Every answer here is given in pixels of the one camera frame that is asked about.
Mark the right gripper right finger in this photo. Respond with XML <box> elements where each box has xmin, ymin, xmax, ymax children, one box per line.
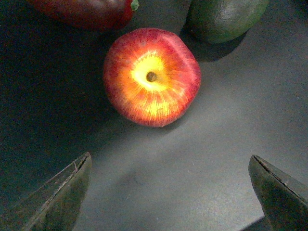
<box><xmin>248</xmin><ymin>155</ymin><xmax>308</xmax><ymax>231</ymax></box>

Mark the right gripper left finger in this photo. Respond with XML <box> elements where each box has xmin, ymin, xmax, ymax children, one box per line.
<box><xmin>0</xmin><ymin>152</ymin><xmax>92</xmax><ymax>231</ymax></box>

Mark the red yellow apple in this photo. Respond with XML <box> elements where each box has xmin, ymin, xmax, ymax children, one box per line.
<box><xmin>103</xmin><ymin>28</ymin><xmax>201</xmax><ymax>127</ymax></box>

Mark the green avocado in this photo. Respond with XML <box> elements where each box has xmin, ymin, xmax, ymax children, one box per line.
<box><xmin>185</xmin><ymin>0</ymin><xmax>269</xmax><ymax>44</ymax></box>

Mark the red orange mango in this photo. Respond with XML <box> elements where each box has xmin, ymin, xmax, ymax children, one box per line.
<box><xmin>28</xmin><ymin>0</ymin><xmax>139</xmax><ymax>32</ymax></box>

